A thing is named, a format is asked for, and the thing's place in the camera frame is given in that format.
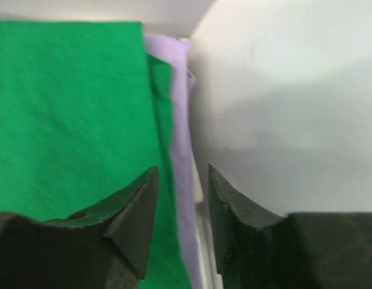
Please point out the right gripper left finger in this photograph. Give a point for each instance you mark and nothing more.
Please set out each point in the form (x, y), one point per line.
(105, 245)

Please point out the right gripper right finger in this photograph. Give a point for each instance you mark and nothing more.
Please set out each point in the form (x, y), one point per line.
(255, 248)

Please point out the green t-shirt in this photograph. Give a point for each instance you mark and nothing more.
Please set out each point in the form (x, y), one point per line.
(84, 110)

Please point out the folded purple t-shirt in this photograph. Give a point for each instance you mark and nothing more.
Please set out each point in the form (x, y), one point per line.
(175, 52)

